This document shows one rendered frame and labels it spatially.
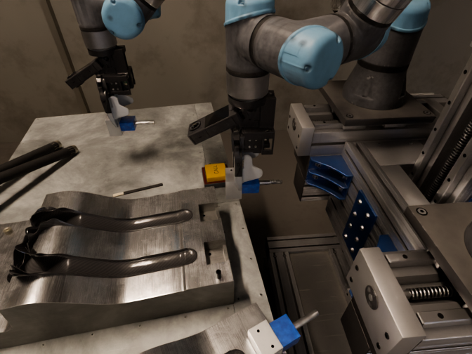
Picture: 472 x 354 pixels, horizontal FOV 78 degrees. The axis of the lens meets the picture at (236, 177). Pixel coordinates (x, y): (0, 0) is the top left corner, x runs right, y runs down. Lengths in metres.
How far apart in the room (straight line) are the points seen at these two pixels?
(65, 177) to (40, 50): 1.63
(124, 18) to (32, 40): 1.93
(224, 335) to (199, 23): 1.98
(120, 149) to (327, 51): 0.81
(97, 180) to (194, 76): 1.53
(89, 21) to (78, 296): 0.58
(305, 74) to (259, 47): 0.08
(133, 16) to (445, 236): 0.63
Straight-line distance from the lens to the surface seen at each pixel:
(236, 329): 0.57
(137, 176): 0.94
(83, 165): 1.05
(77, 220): 0.70
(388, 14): 0.49
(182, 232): 0.64
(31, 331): 0.68
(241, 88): 0.51
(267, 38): 0.44
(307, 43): 0.40
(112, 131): 0.94
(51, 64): 2.56
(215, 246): 0.63
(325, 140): 0.81
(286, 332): 0.56
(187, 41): 2.27
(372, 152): 0.81
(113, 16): 0.65
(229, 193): 0.66
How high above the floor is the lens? 1.38
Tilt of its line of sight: 41 degrees down
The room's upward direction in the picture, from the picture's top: straight up
